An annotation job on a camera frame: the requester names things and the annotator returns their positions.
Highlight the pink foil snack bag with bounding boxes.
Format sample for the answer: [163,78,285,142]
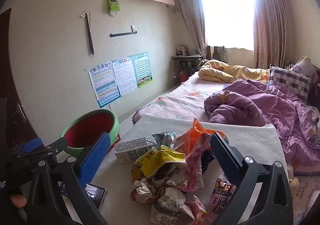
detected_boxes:
[165,137,213,193]

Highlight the yellow quilt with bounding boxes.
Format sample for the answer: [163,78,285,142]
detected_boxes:
[198,59,273,83]

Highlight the smartphone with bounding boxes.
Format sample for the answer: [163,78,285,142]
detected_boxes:
[84,183,107,212]

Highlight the crumpled pink wrapper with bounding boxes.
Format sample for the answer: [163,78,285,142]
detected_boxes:
[184,195,208,220]

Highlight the white milk carton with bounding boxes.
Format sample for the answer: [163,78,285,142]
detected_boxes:
[114,136,157,165]

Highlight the black angled wall bracket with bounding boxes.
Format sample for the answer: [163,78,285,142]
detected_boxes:
[80,10,95,56]

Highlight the brown patterned wrapper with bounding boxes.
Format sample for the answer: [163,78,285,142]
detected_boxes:
[150,162,180,180]

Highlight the patterned curtain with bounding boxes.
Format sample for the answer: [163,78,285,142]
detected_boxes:
[250,0,288,69]
[171,0,209,59]

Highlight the person's left hand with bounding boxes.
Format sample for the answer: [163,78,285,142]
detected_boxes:
[10,194,27,208]

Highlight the black wall rail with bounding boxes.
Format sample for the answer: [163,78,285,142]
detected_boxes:
[109,25,138,38]

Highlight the pink floral pillow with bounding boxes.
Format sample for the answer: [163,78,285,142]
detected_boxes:
[291,56,320,85]

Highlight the yellow snack wrapper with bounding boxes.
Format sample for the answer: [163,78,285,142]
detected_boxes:
[131,145,187,183]

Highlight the patterned pink bed sheet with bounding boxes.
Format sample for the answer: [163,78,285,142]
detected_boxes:
[132,71,250,125]

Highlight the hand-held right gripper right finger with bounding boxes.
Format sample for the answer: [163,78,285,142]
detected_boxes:
[210,132,294,225]

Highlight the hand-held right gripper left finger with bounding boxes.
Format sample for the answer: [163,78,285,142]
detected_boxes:
[26,132,112,225]

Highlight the dark wooden door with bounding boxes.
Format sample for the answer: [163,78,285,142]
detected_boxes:
[0,7,38,150]

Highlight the bright window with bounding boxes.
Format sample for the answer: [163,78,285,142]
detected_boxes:
[200,0,255,50]

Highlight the green chart wall poster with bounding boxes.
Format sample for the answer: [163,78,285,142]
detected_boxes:
[132,51,152,88]

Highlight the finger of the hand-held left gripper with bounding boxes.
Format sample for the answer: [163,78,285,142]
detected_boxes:
[21,137,43,153]
[44,137,68,157]

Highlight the blue chart wall poster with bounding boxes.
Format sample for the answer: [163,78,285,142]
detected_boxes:
[88,60,121,108]

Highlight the pink printed blanket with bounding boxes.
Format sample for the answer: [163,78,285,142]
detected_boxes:
[287,160,320,225]

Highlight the purple quilt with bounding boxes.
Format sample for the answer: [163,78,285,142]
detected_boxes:
[204,79,320,173]

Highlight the red white drink pouch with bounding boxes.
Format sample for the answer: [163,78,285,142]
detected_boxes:
[207,174,237,215]

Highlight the crumpled brown white wrapper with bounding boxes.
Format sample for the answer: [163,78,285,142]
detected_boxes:
[130,177,165,205]

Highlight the orange snack bag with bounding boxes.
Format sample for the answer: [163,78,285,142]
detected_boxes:
[175,118,227,155]

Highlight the floral paper wrapper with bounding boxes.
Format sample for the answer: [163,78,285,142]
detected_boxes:
[150,187,195,225]

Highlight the green wall pouch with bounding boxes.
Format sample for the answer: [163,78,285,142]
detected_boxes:
[106,0,121,17]

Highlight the checked pillow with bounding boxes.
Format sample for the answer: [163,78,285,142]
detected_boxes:
[269,65,313,103]

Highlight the white chart wall poster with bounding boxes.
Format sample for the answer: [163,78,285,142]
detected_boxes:
[112,56,138,96]

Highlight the silver foil wrapper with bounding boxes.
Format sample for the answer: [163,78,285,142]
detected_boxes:
[151,131,177,150]

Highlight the dark side table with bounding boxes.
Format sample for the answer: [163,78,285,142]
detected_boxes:
[171,54,203,85]

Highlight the green basin with red inside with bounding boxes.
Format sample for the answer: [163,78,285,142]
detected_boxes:
[59,109,120,155]

